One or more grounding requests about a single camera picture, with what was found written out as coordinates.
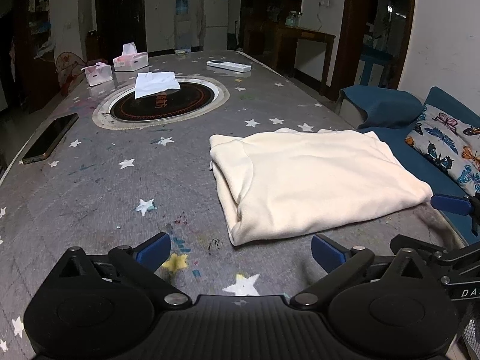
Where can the water dispenser with blue bottle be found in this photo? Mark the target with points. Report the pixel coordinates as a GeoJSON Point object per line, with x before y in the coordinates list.
{"type": "Point", "coordinates": [182, 25]}

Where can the cream beige sweater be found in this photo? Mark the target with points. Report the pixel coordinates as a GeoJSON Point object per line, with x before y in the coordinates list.
{"type": "Point", "coordinates": [283, 184]}

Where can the blue sofa cushion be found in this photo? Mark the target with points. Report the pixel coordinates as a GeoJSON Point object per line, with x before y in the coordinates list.
{"type": "Point", "coordinates": [367, 106]}

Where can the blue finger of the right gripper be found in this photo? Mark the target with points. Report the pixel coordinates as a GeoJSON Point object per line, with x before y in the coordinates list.
{"type": "Point", "coordinates": [456, 205]}
{"type": "Point", "coordinates": [424, 249]}

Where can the dark wooden side table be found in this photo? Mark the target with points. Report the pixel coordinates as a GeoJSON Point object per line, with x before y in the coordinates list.
{"type": "Point", "coordinates": [295, 45]}

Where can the white refrigerator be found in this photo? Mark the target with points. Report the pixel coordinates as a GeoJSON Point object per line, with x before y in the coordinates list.
{"type": "Point", "coordinates": [215, 24]}

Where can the small pink white box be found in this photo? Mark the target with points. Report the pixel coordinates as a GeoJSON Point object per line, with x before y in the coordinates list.
{"type": "Point", "coordinates": [98, 74]}

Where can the floral patterned armchair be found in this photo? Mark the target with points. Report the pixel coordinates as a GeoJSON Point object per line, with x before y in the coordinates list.
{"type": "Point", "coordinates": [69, 68]}

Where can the white remote control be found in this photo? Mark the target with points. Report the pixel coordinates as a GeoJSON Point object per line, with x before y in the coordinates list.
{"type": "Point", "coordinates": [229, 66]}

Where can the dark wooden door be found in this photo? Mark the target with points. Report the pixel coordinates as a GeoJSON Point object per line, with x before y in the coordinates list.
{"type": "Point", "coordinates": [120, 22]}

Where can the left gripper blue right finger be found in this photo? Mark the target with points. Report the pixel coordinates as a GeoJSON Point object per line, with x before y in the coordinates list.
{"type": "Point", "coordinates": [327, 253]}

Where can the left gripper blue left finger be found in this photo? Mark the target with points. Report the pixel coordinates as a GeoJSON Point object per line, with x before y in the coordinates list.
{"type": "Point", "coordinates": [152, 253]}

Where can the round black induction cooktop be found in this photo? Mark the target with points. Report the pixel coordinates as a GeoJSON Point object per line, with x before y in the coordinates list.
{"type": "Point", "coordinates": [198, 95]}

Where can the black smartphone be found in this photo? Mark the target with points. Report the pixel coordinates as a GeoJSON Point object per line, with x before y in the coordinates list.
{"type": "Point", "coordinates": [45, 144]}

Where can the butterfly patterned pillow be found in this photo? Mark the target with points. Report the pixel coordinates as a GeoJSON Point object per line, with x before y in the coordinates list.
{"type": "Point", "coordinates": [449, 144]}

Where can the pink tissue box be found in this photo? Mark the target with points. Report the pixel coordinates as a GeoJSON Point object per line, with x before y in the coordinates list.
{"type": "Point", "coordinates": [130, 60]}

